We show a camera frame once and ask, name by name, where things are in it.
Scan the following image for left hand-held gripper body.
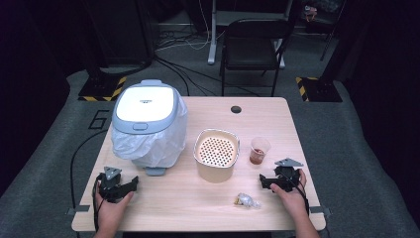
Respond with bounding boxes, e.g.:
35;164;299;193
98;166;124;204

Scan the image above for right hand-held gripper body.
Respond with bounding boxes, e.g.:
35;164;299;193
273;158;304;193

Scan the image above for clear wrapper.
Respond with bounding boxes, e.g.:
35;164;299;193
234;192;263;210

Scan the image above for clear plastic cup brown liquid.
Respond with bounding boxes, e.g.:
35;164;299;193
249;137;272;166

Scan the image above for white plastic bin bag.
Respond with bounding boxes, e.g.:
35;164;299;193
111;98;188;169

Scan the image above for beige bucket with perforated strainer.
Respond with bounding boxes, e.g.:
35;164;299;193
193;128;241;183

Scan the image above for white grey pedal trash bin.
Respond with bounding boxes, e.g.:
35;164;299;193
111;78;188;178

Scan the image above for person's right hand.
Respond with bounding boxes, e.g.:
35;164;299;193
269;168;308;216

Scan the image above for person's left hand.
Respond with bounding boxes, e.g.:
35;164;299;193
94;189;135;230

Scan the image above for striped black floor plate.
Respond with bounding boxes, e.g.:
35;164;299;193
294;76;344;103
77;75;129;102

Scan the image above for black folding chair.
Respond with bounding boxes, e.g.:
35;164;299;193
219;18;293;97

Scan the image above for dark cabinet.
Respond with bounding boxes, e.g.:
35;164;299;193
82;0;156;68

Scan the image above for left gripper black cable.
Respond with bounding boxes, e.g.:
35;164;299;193
92;173;104;232

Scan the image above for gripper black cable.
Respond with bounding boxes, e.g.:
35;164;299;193
92;173;104;232
287;170;311;216

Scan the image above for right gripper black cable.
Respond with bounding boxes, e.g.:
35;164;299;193
287;170;311;216

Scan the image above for grey table edge bracket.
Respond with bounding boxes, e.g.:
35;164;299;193
309;204;333;218

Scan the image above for black floor cable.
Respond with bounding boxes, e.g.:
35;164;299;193
153;55;262;97

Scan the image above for white floor cable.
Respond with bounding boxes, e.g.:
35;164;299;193
154;0;212;53

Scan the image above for white desk frame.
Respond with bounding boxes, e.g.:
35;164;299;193
206;0;294;69

